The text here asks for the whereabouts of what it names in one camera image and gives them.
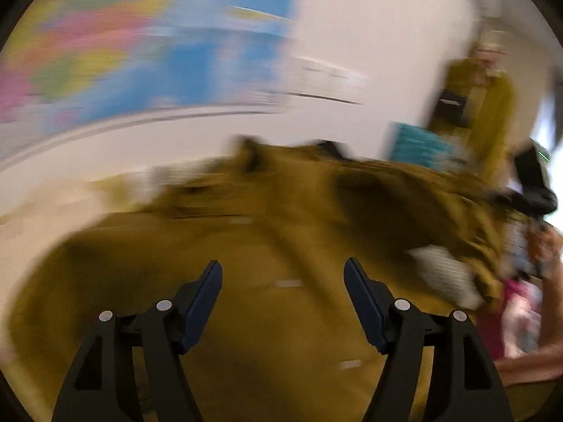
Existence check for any mustard brown jacket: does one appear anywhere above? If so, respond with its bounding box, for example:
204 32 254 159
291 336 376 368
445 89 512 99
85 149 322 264
8 139 503 421

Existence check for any teal patterned blanket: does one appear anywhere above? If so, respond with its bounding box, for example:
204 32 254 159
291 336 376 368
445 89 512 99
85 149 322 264
388 123 453 171

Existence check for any colourful wall map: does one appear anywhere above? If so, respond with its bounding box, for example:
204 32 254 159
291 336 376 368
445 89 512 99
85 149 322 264
0 0 309 142

